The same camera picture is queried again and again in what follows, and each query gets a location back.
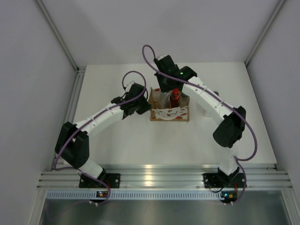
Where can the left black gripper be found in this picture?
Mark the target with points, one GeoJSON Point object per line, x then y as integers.
{"type": "Point", "coordinates": [146, 107]}

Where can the burlap watermelon canvas bag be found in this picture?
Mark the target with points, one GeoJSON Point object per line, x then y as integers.
{"type": "Point", "coordinates": [166, 114]}

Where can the aluminium mounting rail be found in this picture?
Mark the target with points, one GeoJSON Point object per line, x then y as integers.
{"type": "Point", "coordinates": [184, 177]}

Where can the slotted cable duct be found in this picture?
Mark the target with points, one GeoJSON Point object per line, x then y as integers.
{"type": "Point", "coordinates": [137, 195]}

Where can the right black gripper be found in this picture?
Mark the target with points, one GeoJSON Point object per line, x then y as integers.
{"type": "Point", "coordinates": [163, 89]}

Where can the beige bottle grey cap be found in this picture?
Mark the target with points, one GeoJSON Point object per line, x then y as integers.
{"type": "Point", "coordinates": [184, 100]}

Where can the red liquid bottle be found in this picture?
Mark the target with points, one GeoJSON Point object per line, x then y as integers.
{"type": "Point", "coordinates": [174, 98]}

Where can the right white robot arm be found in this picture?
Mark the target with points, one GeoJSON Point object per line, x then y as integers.
{"type": "Point", "coordinates": [229, 125]}

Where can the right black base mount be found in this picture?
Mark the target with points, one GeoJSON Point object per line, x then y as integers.
{"type": "Point", "coordinates": [212, 181]}

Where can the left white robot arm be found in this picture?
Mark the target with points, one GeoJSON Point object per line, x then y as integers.
{"type": "Point", "coordinates": [73, 144]}

